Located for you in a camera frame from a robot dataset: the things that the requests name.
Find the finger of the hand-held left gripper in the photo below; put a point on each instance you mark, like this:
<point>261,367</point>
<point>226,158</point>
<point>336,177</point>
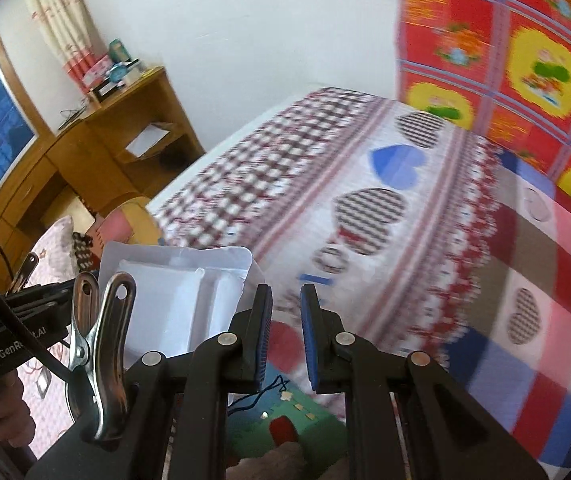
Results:
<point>40,297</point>

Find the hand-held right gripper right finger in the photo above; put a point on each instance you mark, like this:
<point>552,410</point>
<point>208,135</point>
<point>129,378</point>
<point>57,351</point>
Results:
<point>310,345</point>

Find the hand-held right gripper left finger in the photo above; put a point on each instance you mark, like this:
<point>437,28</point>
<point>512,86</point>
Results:
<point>265,340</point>

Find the white plastic tray packaging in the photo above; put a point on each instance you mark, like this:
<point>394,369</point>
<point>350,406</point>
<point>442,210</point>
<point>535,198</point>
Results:
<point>175,300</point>

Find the person's left hand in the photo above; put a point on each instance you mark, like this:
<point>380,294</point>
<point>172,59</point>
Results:
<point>8,405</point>

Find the pink checkered blanket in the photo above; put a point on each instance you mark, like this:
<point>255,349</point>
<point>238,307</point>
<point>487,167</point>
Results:
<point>53,260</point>

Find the brown polka-dot cloth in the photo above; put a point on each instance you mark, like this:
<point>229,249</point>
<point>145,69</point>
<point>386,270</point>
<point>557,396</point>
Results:
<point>85,252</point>

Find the checkered cloth covered table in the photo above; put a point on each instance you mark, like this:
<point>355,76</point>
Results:
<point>415,260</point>

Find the wooden desk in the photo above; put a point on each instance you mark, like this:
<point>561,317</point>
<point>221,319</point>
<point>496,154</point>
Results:
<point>110,130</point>

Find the white paper sheet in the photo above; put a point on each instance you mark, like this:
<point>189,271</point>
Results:
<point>146,142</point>

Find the blue pink alarm clock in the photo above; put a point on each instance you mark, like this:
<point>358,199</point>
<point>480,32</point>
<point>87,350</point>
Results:
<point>118,74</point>

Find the teal box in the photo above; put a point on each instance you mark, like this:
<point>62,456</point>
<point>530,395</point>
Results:
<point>119,50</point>

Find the cream curtain red hem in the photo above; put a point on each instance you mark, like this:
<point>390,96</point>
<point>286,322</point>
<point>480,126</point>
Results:
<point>60,15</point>

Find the red floral wall cloth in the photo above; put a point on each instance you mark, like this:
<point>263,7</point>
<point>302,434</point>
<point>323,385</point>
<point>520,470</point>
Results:
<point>505,60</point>

